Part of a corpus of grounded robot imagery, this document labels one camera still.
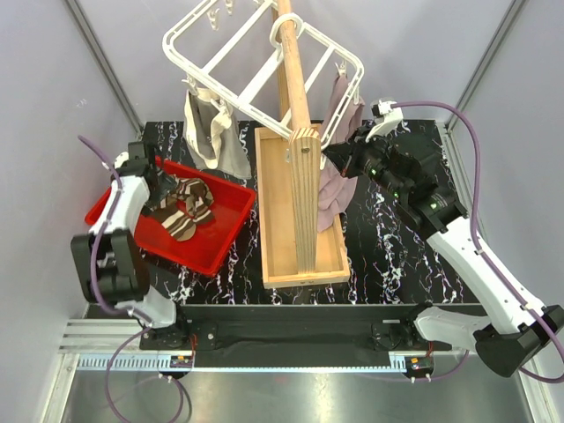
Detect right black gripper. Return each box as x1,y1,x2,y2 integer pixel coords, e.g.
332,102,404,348
323,125,407,201

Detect brown striped sock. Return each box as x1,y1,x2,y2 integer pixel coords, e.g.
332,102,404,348
149,176,215,242

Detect white clip hanger frame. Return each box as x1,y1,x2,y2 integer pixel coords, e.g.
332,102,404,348
162,1,365,150

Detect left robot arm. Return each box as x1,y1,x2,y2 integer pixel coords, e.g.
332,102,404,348
70,135,190,349

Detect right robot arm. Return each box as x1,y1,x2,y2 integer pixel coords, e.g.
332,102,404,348
323,126,563,377

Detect white clip holding mauve sock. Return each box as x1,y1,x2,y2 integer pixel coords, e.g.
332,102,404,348
335,61,348,82

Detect mauve sock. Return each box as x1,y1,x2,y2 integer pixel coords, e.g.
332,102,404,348
315,72,367,233

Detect red plastic tray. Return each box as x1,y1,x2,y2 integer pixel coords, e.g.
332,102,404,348
85,160,256,276

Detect grey beige sock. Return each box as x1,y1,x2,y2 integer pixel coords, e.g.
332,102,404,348
182,88,252,180

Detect wooden stand with tray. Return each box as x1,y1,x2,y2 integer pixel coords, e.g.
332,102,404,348
254,0,352,290

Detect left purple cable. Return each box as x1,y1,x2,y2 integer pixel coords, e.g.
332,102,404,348
78,135,193,422

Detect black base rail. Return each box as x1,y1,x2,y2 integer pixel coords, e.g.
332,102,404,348
140,305,424,372

